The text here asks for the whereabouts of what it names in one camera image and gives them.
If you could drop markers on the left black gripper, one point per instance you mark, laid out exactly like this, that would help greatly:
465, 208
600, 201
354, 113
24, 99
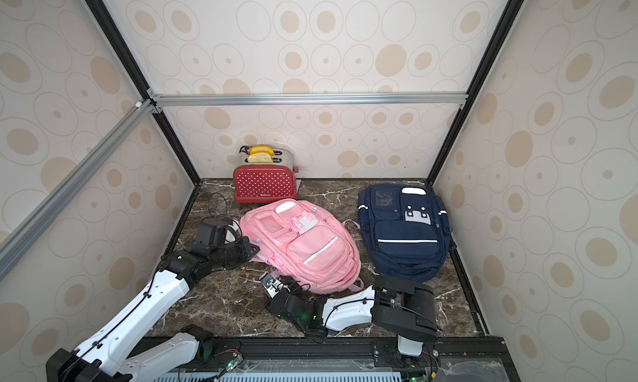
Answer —
247, 249

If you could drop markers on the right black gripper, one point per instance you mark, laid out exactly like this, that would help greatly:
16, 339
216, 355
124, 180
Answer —
278, 300

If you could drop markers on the pink backpack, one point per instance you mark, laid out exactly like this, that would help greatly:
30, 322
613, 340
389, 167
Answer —
306, 242

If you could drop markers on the red polka dot toaster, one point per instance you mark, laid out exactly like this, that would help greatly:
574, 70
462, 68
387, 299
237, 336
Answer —
265, 183

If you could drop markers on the navy blue backpack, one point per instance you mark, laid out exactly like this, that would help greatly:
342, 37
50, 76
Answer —
406, 230

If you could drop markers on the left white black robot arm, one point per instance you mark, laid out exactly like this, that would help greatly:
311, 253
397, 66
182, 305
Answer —
103, 357

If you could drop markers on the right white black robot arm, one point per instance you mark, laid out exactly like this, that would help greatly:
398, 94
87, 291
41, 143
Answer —
404, 308

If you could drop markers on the right yellow toast slice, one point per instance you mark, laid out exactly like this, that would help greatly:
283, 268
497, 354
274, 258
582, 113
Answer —
260, 158

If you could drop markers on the yellow toast slice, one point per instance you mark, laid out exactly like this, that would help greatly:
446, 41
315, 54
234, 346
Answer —
260, 158
262, 149

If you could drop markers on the left yellow toast slice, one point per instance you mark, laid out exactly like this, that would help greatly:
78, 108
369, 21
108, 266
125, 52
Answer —
262, 149

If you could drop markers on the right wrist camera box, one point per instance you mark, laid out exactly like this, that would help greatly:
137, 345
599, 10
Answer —
271, 284

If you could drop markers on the diagonal aluminium frame bar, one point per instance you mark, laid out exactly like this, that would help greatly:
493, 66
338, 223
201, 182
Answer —
21, 239

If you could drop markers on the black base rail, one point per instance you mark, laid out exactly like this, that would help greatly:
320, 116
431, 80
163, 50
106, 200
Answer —
197, 355

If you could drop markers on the horizontal aluminium frame bar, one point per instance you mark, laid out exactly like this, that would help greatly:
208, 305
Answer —
165, 100

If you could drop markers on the black left corner post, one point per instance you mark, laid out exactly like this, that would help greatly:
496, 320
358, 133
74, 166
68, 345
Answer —
133, 71

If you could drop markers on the black corner post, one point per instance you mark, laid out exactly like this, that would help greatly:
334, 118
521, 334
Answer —
497, 40
133, 71

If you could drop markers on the black right corner post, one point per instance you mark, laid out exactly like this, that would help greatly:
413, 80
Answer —
497, 40

